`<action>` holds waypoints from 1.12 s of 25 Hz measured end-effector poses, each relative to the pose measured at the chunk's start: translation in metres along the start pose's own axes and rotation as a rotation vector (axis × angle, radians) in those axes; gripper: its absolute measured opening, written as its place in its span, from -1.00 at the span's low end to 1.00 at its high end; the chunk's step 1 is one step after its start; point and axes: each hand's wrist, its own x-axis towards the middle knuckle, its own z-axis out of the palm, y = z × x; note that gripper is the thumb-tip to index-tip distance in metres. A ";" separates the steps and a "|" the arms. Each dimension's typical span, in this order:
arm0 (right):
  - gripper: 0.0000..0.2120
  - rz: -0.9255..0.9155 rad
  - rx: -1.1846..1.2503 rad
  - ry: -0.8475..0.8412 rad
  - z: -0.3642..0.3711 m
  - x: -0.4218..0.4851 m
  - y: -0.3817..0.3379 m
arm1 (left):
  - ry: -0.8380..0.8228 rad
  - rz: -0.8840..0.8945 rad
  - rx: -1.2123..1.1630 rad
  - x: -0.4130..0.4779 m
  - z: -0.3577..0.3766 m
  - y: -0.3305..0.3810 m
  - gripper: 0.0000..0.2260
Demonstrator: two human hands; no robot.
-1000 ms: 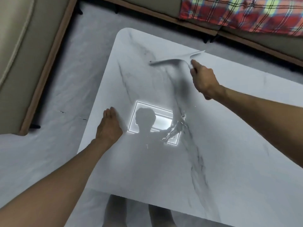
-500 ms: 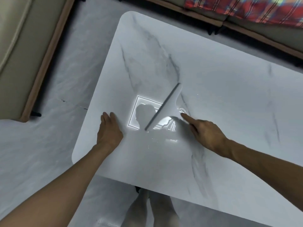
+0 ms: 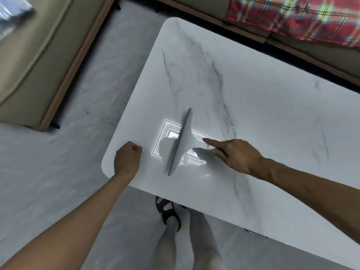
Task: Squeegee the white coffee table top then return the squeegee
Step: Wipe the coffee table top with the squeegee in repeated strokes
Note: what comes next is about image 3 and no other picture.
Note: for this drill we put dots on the red plaid blanket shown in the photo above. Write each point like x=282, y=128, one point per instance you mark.
x=292, y=16

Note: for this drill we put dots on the person's right forearm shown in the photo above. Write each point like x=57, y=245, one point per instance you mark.
x=312, y=188

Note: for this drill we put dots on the person's left fingers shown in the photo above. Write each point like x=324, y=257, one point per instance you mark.
x=137, y=149

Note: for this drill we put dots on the clear plastic bag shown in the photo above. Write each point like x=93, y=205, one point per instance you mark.
x=12, y=15

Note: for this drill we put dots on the person's left leg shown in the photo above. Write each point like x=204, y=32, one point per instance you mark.
x=167, y=247

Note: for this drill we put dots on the beige sofa with wooden base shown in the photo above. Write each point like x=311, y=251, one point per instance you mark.
x=303, y=50
x=36, y=61

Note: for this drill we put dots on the grey window squeegee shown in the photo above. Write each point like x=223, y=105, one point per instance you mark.
x=180, y=143

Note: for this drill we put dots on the person's left hand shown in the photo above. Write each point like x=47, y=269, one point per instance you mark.
x=126, y=160

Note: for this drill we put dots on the person's leg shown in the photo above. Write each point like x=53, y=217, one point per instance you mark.
x=204, y=241
x=167, y=247

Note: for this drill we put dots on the person's right thumb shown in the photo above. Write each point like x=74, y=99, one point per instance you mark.
x=220, y=153

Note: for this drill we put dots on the person's right leg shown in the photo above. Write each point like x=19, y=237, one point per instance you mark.
x=204, y=241

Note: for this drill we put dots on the person's left forearm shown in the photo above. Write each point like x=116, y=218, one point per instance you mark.
x=70, y=222

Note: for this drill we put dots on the person's right hand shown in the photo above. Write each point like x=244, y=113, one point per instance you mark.
x=239, y=157

